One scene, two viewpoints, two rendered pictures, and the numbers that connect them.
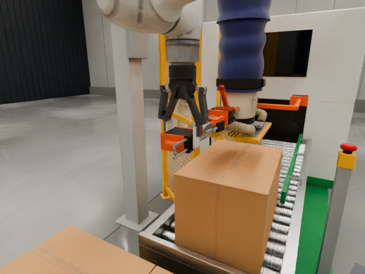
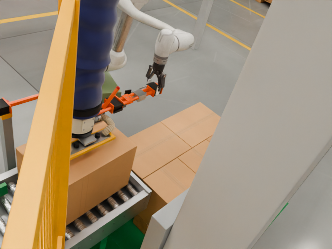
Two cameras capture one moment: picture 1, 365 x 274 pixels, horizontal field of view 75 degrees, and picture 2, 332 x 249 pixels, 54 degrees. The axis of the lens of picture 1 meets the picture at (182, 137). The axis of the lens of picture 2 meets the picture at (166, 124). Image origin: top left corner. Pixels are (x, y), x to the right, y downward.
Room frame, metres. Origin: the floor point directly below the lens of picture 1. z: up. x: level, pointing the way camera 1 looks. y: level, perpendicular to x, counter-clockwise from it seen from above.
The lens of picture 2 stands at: (2.48, 0.27, 2.43)
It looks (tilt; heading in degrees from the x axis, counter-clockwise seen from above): 39 degrees down; 184
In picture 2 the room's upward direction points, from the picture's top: 17 degrees clockwise
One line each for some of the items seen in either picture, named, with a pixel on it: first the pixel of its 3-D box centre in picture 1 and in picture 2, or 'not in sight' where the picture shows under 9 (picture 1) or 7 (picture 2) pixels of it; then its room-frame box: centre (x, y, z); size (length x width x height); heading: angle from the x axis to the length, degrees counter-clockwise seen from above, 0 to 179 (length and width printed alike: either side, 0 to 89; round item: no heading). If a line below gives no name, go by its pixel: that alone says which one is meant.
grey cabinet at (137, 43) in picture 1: (137, 37); (171, 232); (1.94, 0.34, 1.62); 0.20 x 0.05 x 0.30; 151
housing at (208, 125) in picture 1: (199, 129); (139, 95); (0.79, -0.06, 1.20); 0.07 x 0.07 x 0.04; 62
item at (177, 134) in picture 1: (178, 139); (154, 89); (0.67, 0.01, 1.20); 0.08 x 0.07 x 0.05; 152
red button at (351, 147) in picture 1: (347, 149); not in sight; (1.10, -0.81, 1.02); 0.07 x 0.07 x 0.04
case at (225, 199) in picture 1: (233, 193); (78, 168); (1.15, -0.28, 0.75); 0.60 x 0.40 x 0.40; 153
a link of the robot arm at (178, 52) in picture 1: (182, 53); (160, 58); (0.67, 0.00, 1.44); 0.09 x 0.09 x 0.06
